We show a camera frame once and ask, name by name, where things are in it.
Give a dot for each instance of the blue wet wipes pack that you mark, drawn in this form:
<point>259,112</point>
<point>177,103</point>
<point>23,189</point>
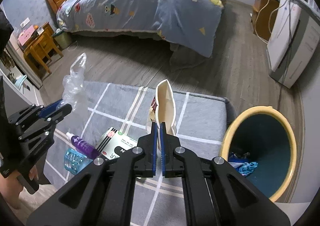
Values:
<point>242,164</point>

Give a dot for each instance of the small green waste bin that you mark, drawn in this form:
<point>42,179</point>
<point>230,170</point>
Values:
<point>63,39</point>

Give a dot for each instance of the blue cartoon duvet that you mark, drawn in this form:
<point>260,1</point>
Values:
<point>190,23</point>

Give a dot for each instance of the light blue plastic basket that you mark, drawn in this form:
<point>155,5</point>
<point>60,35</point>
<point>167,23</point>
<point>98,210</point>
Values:
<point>74,161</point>

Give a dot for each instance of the red white paper cup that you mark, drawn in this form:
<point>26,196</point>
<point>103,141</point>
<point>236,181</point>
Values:
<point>162,110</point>

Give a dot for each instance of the clear plastic bag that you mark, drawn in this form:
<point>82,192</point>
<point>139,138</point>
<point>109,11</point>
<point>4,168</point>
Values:
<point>73,83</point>

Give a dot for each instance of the yellow rimmed teal trash bin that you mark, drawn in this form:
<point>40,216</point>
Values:
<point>267,137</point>

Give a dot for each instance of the purple spray bottle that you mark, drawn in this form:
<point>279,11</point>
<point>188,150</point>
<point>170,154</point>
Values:
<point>83,146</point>

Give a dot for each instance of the pink box on stool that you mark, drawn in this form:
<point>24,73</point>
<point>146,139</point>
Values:
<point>25,35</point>

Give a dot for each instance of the person's left hand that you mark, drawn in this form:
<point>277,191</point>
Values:
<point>11,189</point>

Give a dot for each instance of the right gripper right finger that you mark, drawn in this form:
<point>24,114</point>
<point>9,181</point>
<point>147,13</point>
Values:
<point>171,166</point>

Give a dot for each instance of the wooden bedside stool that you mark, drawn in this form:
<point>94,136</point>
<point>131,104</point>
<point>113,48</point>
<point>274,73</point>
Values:
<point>36,54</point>

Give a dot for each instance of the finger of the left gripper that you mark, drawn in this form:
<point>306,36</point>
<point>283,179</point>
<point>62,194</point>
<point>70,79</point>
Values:
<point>45,111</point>

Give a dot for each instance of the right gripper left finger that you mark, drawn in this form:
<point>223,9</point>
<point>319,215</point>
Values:
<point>146,166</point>

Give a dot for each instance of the wooden tv cabinet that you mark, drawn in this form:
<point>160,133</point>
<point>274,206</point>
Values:
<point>260,17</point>

